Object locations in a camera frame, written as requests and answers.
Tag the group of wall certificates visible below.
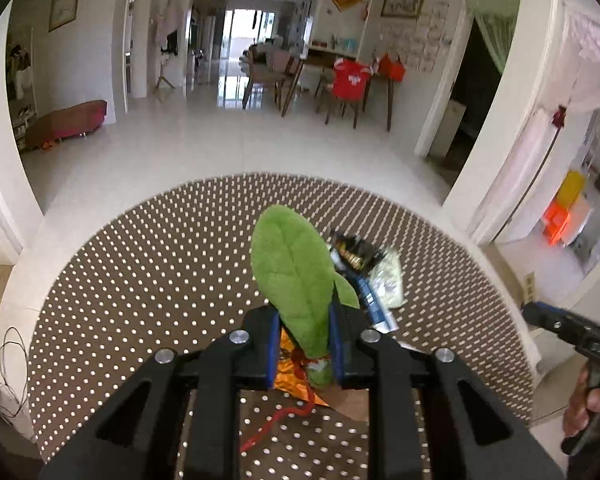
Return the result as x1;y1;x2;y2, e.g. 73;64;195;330
380;2;456;73

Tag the orange foil wrapper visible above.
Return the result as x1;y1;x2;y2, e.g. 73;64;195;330
274;327;331;408

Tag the wooden chair with shirt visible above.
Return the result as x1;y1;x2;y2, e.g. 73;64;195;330
314;60;373;130

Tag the wooden dining chair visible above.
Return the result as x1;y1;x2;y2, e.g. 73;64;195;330
241;45;293;111

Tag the gold framed painting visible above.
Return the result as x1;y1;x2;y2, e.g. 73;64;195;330
380;0;427;18

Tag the white cabinet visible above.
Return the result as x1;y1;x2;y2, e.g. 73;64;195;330
432;100;467;158

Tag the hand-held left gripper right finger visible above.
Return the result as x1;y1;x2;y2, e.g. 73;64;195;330
329;300;566;480

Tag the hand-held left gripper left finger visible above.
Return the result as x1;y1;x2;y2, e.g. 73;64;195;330
40;305;281;480

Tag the black and gold wrapper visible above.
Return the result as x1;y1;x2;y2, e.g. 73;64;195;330
329;230;387;276

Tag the orange plastic bag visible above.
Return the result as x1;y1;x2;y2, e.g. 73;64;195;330
542;202;573;246

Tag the wooden dining table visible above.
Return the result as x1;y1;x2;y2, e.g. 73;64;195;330
280;52;396;132

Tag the dark blue tube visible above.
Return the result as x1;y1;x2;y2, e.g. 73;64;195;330
352;270;401;333

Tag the white lace curtain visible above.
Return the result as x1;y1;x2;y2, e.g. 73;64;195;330
500;5;600;201

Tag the person's right hand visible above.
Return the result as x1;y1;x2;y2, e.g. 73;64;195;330
562;388;600;438

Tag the yellow container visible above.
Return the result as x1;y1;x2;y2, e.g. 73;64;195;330
555;170;588;208

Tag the green door curtain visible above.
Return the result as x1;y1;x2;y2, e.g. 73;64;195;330
472;12;518;73

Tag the red gift bag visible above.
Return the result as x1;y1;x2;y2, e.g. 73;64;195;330
377;52;407;82

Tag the red shirt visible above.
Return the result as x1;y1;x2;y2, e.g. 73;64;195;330
332;58;373;100

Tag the wooden tripod stand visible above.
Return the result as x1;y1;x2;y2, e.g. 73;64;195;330
154;30;178;93

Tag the black cable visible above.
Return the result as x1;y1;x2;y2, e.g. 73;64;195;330
0;327;31;418

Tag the brown polka dot tablecloth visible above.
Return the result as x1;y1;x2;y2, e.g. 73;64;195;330
27;172;536;480

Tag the red string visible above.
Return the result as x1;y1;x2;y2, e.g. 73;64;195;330
239;355;317;453

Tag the red upholstered bench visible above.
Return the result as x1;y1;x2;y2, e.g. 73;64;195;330
24;100;108;151

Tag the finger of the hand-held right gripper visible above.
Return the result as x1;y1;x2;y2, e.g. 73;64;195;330
521;301;586;348

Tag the green plush leaf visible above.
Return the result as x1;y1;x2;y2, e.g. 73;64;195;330
250;204;361;391

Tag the light green packet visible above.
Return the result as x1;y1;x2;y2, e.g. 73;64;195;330
370;247;407;311

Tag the pale framed picture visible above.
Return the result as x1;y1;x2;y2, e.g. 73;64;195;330
47;0;82;33

